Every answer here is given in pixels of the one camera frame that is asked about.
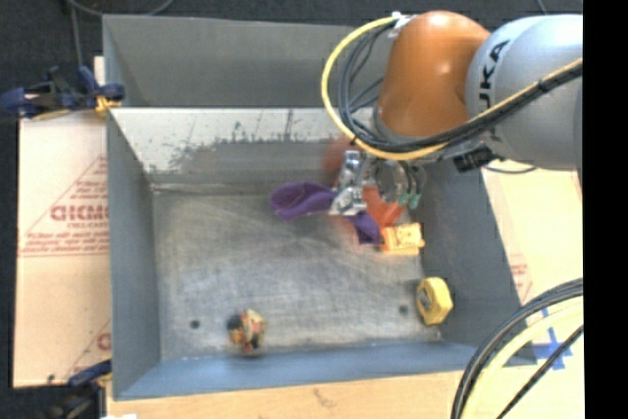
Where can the purple cloth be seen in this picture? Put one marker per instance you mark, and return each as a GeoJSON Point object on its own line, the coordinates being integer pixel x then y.
{"type": "Point", "coordinates": [299, 200]}

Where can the orange and yellow small box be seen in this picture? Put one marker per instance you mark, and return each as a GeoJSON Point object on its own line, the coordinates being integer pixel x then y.
{"type": "Point", "coordinates": [402, 238]}

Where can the cardboard board with red print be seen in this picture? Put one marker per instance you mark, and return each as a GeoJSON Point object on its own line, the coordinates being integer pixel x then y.
{"type": "Point", "coordinates": [59, 260]}

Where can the grey metal bin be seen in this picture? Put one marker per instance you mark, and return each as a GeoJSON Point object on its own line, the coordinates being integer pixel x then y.
{"type": "Point", "coordinates": [275, 279]}

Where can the black cylinder on white bracket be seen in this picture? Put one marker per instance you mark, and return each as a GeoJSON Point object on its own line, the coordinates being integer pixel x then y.
{"type": "Point", "coordinates": [472, 159]}

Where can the orange cloth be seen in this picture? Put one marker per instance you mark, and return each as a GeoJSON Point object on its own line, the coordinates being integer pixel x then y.
{"type": "Point", "coordinates": [385, 210]}

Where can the multicoloured small toy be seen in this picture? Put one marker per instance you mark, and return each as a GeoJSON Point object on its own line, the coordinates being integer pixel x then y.
{"type": "Point", "coordinates": [247, 329]}

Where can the yellow tape measure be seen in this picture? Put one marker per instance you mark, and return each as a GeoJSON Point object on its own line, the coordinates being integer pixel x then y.
{"type": "Point", "coordinates": [434, 301]}

